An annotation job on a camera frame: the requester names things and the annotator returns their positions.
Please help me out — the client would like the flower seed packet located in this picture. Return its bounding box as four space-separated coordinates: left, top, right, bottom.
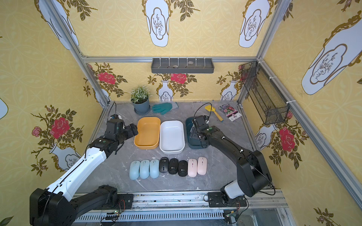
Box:
219 104 242 121

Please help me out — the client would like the teal storage box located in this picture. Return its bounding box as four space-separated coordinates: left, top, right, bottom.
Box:
185 117 209 149

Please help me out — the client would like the light blue mouse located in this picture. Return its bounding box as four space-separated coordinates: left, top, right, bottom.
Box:
139 160 150 179
150 159 160 179
129 160 140 180

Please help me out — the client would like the potted green plant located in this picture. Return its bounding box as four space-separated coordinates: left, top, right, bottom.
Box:
131 85 150 115

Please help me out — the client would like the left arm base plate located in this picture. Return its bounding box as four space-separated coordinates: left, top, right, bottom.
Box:
109 193 134 210

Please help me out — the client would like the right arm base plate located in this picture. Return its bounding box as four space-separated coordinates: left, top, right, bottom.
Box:
207 192 248 208

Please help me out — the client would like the pink mouse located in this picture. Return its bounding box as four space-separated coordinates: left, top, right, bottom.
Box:
188 159 198 178
197 156 207 175

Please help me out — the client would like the black mouse middle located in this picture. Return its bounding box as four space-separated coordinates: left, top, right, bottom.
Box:
168 158 179 175

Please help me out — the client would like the white storage box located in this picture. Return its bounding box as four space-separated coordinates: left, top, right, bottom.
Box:
159 120 185 154

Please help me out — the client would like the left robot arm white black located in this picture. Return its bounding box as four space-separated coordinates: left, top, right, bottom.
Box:
29 115 138 226

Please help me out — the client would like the black mouse left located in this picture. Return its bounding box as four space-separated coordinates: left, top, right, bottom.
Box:
159 157 169 173

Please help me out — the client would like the yellow storage box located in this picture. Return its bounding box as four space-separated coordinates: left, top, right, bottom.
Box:
134 117 161 150

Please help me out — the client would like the black wire mesh basket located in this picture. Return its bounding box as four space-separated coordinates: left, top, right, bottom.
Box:
241 61 289 125

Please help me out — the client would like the green rubber glove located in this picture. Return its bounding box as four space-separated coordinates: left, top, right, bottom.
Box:
152 102 178 115

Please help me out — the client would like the black mouse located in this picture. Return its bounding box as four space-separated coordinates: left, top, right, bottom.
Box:
168 158 179 175
159 157 169 173
178 160 188 177

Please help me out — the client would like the grey wall shelf tray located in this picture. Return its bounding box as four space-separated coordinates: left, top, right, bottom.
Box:
151 57 215 74

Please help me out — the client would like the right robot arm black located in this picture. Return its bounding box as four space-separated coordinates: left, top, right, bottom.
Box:
192 115 272 201

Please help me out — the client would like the black mouse right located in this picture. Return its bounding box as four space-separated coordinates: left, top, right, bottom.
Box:
178 160 188 177

